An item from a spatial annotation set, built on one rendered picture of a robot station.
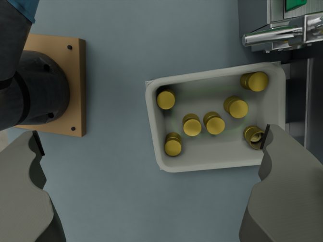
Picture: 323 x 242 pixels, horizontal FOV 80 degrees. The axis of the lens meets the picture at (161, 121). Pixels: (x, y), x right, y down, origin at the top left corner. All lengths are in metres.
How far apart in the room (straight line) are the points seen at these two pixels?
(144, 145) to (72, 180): 0.21
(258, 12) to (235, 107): 0.15
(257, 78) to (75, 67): 0.34
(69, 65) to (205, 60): 0.27
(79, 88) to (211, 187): 0.37
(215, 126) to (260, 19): 0.18
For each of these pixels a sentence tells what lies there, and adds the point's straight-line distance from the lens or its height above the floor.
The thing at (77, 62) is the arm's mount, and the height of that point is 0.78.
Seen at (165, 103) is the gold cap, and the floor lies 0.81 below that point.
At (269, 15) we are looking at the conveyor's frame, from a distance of 0.32.
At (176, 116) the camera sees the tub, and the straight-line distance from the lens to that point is 0.40.
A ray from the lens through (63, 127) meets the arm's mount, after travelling 0.48.
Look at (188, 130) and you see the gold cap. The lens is 0.37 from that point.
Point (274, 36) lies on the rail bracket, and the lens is 0.22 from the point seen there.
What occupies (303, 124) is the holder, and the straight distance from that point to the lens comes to 0.44.
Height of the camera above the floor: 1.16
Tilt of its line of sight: 74 degrees down
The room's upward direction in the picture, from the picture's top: 163 degrees counter-clockwise
